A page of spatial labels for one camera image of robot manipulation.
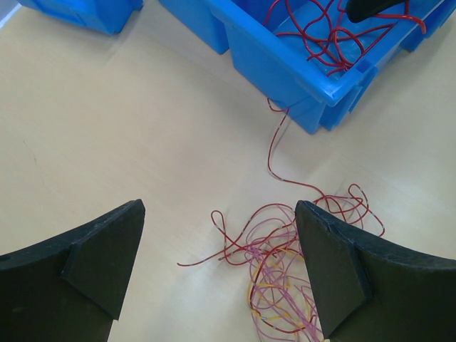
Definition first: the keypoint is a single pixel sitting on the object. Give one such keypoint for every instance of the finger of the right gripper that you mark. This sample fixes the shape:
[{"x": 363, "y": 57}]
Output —
[{"x": 360, "y": 10}]

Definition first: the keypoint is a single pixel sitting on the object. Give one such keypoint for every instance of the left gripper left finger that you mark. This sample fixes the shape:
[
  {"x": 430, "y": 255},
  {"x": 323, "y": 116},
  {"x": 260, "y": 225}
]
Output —
[{"x": 71, "y": 287}]

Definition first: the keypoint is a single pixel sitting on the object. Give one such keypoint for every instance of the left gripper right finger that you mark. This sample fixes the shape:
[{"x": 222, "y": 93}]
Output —
[{"x": 369, "y": 289}]

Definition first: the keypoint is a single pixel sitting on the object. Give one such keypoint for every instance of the blue bin double front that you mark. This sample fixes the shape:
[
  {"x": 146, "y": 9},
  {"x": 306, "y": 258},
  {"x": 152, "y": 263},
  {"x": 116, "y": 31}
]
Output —
[{"x": 306, "y": 56}]

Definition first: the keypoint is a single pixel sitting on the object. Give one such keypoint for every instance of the blue bin rear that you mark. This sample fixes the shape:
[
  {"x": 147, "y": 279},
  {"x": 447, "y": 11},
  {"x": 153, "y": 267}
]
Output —
[{"x": 106, "y": 16}]

